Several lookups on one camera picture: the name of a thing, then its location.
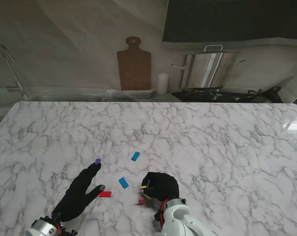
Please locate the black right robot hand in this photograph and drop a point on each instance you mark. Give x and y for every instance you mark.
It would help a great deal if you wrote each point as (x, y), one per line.
(164, 185)

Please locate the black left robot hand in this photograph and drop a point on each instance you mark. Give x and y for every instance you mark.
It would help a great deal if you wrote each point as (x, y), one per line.
(75, 194)

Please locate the pink domino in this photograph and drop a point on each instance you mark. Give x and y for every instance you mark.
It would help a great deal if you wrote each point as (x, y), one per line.
(140, 201)

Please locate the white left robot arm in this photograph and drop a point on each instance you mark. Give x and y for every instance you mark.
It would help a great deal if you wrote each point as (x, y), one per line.
(39, 227)

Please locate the red domino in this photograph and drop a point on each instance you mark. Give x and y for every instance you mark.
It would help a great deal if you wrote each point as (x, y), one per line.
(105, 194)

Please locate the purple domino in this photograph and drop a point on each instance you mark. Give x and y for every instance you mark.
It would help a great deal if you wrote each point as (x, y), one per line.
(97, 161)

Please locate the blue domino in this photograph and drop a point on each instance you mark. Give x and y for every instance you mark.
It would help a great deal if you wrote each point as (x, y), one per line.
(123, 183)
(135, 156)

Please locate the stack of white plates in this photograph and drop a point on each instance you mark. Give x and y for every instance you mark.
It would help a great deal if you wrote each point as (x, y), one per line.
(136, 94)

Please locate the steel kitchen sink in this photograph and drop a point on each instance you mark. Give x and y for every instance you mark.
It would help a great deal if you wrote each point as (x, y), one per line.
(64, 97)

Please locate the black gas stove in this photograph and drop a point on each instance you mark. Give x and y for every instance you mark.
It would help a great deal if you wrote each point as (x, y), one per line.
(204, 96)

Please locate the white cylindrical candle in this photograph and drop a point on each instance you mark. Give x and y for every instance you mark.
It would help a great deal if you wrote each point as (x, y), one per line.
(163, 83)

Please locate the brown wooden cutting board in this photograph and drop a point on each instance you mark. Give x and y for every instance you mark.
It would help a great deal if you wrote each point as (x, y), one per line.
(134, 71)

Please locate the large steel stock pot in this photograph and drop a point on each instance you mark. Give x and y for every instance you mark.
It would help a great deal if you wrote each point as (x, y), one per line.
(207, 70)

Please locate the chrome kitchen faucet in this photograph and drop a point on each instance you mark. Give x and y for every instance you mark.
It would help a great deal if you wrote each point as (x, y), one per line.
(14, 73)

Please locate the black frying pan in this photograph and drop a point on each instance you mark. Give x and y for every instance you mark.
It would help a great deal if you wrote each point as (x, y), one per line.
(268, 96)

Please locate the dark range hood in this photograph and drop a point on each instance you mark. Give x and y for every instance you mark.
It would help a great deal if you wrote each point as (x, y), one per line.
(236, 19)

